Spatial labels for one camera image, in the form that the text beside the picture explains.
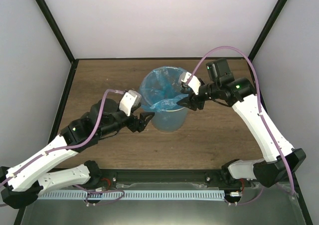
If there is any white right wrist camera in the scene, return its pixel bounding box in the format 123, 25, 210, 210
178, 71, 201, 95

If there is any light blue slotted cable duct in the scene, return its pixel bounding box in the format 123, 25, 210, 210
38, 190, 225, 201

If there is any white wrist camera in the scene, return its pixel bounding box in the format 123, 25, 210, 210
119, 90, 142, 116
178, 71, 201, 95

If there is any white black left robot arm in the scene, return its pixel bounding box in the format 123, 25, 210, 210
0, 99, 155, 209

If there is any black frame post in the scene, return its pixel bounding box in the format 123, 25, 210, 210
248, 0, 288, 61
35, 0, 75, 63

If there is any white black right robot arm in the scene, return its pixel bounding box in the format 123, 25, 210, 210
177, 58, 306, 188

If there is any black aluminium front rail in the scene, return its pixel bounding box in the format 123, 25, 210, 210
102, 169, 209, 183

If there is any black frame post left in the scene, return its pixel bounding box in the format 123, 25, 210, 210
35, 0, 75, 63

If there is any translucent grey plastic trash bin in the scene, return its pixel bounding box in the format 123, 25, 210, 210
151, 107, 188, 132

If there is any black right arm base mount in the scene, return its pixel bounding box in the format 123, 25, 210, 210
205, 159, 244, 187

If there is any black frame post right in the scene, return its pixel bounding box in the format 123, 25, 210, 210
248, 0, 288, 61

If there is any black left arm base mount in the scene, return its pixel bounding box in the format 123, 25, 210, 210
82, 160, 114, 189

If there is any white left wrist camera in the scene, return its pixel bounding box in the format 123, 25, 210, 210
119, 90, 142, 116

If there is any blue translucent plastic trash bag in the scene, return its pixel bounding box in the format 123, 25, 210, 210
139, 66, 187, 113

